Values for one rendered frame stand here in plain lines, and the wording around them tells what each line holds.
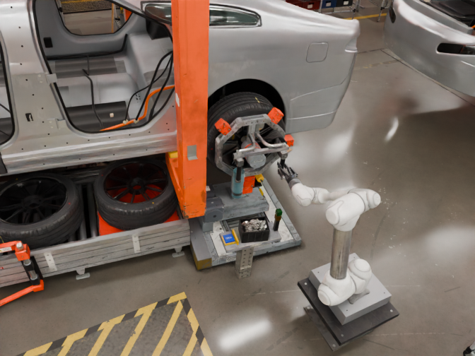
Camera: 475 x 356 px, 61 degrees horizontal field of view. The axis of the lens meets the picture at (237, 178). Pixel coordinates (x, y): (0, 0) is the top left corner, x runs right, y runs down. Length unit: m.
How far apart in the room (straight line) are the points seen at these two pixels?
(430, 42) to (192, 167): 3.08
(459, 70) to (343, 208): 2.84
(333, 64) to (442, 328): 2.15
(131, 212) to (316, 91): 1.73
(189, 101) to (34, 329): 1.92
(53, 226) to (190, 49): 1.65
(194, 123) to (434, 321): 2.32
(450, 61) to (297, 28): 2.12
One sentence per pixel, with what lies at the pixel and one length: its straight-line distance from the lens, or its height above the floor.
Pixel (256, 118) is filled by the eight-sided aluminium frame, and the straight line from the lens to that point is 2.96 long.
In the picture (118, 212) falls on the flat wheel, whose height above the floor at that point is 0.48.
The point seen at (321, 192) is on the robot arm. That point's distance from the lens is 2.80.
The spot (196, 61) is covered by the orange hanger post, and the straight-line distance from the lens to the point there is 2.23.
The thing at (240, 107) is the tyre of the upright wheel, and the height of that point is 1.17.
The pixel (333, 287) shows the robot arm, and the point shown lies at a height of 0.66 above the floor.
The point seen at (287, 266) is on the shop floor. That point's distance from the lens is 3.40.
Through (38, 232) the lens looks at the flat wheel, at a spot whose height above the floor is 0.48.
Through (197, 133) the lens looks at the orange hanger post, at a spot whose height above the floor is 1.27.
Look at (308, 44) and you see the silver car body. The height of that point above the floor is 1.53.
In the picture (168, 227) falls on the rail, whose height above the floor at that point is 0.38.
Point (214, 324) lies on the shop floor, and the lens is 3.06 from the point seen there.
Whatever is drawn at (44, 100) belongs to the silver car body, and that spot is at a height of 1.30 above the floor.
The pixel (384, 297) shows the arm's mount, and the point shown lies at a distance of 2.95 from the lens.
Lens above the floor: 2.69
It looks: 41 degrees down
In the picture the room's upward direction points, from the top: 5 degrees clockwise
